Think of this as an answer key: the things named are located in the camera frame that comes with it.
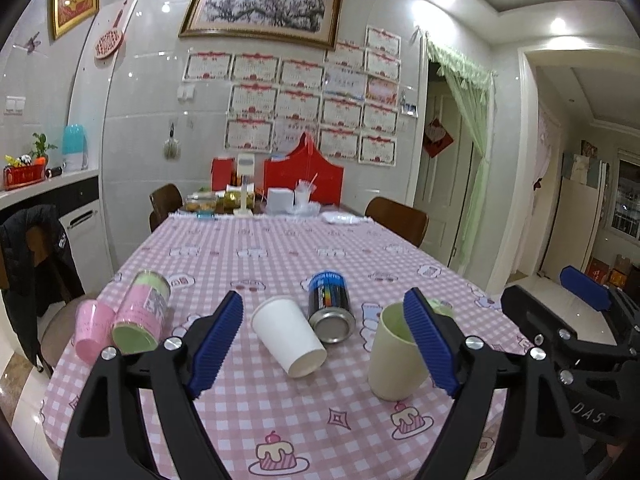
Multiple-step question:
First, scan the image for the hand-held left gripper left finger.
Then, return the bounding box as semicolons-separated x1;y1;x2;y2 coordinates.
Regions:
57;290;246;480

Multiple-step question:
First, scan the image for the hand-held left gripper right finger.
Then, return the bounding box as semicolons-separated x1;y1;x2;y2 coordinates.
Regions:
402;287;586;480

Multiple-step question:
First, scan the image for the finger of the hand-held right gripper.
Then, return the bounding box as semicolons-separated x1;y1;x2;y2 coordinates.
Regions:
559;265;640;346
501;285;582;362

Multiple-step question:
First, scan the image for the pale green cup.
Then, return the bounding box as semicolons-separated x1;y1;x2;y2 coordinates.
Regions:
368;302;437;402

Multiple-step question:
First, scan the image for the white paper cup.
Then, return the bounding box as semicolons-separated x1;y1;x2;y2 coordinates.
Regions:
250;296;329;379

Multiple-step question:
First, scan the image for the pink cup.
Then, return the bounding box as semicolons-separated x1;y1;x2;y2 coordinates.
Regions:
74;298;117;365

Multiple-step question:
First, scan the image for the clear plastic cup with straws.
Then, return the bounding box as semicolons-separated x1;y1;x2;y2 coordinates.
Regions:
294;174;319;209

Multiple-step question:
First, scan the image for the white refrigerator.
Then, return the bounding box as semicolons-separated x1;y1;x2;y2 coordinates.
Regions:
542;159;612;277

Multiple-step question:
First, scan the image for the pink and green canister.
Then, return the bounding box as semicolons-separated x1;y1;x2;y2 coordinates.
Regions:
111;269;171;357

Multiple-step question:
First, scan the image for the window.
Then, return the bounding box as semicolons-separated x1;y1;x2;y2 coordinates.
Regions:
604;149;640;247

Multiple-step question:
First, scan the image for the dark metal can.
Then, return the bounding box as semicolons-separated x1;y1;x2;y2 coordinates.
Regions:
306;270;357;345

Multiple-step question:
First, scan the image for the pink checkered tablecloth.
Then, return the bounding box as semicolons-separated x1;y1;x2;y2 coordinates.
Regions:
42;207;532;480

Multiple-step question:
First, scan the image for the brown wooden chair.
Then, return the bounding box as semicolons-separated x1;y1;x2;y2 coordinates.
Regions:
364;196;430;249
148;183;184;234

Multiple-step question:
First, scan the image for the food container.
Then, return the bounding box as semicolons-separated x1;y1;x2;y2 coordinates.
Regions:
184;192;219;214

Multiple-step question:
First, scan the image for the white door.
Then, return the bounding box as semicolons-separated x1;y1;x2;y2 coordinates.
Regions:
414;79;477;267

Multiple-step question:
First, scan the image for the green curtain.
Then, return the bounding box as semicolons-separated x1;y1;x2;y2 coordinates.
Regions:
424;35;499;272

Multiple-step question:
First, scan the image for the white table stand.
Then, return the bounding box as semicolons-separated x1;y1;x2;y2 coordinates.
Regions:
234;152;259;219

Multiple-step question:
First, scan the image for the white plate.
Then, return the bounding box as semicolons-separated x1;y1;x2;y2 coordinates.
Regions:
321;211;369;225

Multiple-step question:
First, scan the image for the white tissue box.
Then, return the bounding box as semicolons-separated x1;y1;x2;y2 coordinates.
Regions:
266;187;295;214

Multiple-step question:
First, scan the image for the chair with round seat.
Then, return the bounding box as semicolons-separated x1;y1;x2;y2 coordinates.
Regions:
0;220;103;378

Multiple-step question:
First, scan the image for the small red box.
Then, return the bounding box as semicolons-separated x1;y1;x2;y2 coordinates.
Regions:
210;156;239;192

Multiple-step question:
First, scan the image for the white counter cabinet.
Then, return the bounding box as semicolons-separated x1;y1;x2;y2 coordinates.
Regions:
0;167;109;306

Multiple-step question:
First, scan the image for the large red gift box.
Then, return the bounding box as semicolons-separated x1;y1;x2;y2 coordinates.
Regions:
262;132;345;209

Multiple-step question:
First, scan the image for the black jacket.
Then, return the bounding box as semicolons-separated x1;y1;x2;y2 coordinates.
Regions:
0;204;86;368

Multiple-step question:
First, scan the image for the red door decoration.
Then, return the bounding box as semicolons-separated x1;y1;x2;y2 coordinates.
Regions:
422;117;454;160

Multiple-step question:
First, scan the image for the grey hanging brush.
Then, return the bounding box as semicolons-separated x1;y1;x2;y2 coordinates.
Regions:
163;122;182;161

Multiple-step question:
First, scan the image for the blue and white appliance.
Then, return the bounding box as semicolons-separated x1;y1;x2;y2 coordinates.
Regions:
62;123;90;171

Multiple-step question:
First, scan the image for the red planter box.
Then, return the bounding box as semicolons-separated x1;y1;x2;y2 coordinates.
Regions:
2;162;49;191

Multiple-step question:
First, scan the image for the small potted plant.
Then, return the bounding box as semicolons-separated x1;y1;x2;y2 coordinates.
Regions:
29;132;52;166

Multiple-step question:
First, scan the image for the gold framed tree painting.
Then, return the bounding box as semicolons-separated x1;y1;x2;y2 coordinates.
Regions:
178;0;346;51

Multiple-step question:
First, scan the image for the wall of framed certificates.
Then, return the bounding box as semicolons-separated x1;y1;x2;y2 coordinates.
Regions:
182;25;404;167

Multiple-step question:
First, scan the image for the pink hanging wall ornament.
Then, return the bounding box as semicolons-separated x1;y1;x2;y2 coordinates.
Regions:
94;0;126;61

